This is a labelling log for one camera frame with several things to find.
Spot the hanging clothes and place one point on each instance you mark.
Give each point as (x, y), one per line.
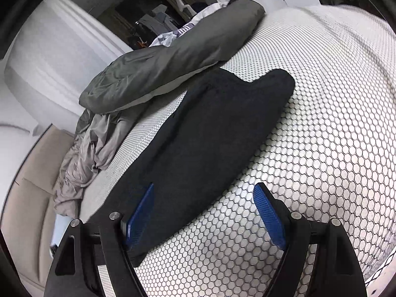
(154, 18)

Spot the light blue pillow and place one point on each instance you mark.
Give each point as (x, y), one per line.
(60, 232)

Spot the beige padded headboard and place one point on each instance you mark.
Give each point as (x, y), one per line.
(27, 176)

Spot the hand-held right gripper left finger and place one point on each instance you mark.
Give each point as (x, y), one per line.
(140, 213)

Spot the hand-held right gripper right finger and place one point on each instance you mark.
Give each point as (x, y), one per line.
(269, 213)

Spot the light grey bed sheet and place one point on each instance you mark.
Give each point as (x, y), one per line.
(92, 151)

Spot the black pants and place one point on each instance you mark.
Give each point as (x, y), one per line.
(201, 145)

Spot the white striped cloth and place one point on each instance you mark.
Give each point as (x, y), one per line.
(167, 38)

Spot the dark grey duvet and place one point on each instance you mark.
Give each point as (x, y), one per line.
(173, 52)

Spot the white chair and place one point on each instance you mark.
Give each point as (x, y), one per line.
(185, 7)

